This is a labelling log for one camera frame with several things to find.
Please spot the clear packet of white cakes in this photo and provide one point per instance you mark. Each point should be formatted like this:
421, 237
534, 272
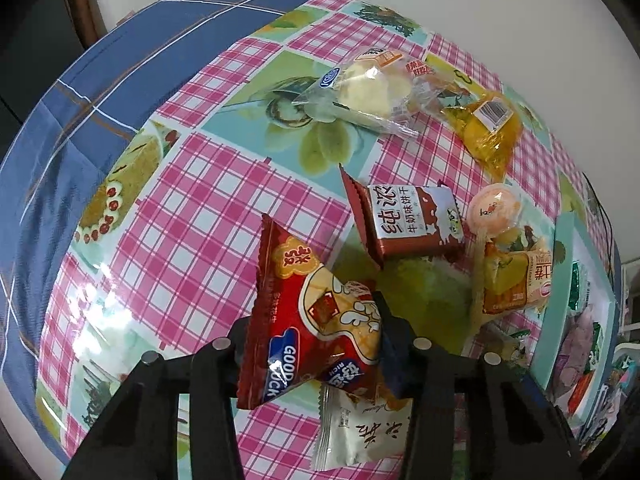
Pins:
365, 92

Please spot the small peach jelly cup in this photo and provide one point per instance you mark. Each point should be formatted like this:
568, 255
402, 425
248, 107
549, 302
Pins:
492, 207

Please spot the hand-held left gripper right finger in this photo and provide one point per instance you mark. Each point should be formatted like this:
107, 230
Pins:
397, 360

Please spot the beige pastry packet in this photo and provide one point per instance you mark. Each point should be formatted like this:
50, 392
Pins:
360, 440

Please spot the brown wooden bed frame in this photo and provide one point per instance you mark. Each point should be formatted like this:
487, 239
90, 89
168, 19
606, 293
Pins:
87, 5

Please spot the yellow translucent snack packet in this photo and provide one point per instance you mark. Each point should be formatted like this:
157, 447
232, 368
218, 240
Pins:
480, 135

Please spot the teal cardboard box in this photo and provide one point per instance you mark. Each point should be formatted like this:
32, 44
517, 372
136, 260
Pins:
560, 270

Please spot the brown and white biscuit packet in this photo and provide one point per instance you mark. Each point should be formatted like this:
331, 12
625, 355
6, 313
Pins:
400, 225

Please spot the orange and beige snack packet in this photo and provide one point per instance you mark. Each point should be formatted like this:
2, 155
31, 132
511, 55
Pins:
515, 280

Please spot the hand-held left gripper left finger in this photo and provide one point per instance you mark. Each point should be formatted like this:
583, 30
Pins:
215, 365

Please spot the red peanut snack packet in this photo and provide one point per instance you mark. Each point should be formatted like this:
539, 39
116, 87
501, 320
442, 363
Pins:
310, 310

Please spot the blue checked bed sheet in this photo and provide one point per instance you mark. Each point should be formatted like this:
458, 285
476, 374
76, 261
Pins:
75, 125

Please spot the pink checked picture tablecloth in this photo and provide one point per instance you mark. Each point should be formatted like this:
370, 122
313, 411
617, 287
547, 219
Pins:
200, 200

